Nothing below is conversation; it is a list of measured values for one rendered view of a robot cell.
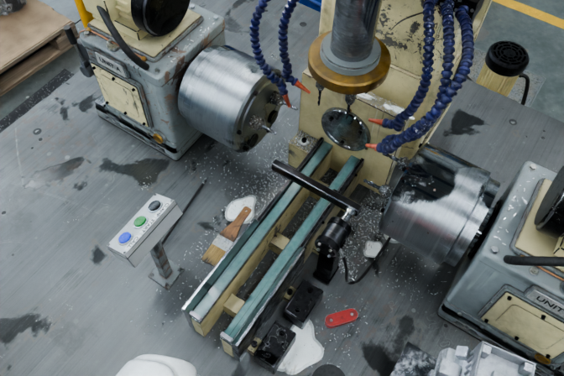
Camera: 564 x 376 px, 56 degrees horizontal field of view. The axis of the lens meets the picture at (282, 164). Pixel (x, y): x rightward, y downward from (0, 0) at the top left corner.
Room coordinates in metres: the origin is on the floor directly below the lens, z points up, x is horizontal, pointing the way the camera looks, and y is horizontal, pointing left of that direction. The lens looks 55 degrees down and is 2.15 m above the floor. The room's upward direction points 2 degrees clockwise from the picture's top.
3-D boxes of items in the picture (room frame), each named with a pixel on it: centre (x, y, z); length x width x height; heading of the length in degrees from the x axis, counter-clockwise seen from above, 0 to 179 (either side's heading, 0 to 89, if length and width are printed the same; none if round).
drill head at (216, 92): (1.01, 0.18, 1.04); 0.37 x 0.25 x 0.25; 58
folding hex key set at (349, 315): (0.45, -0.16, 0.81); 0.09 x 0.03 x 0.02; 108
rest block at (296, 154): (0.94, -0.06, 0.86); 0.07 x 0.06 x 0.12; 58
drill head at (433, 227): (0.65, -0.40, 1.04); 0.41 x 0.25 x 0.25; 58
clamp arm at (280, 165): (0.72, -0.08, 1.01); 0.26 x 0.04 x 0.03; 58
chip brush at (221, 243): (0.68, 0.14, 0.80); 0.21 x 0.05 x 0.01; 151
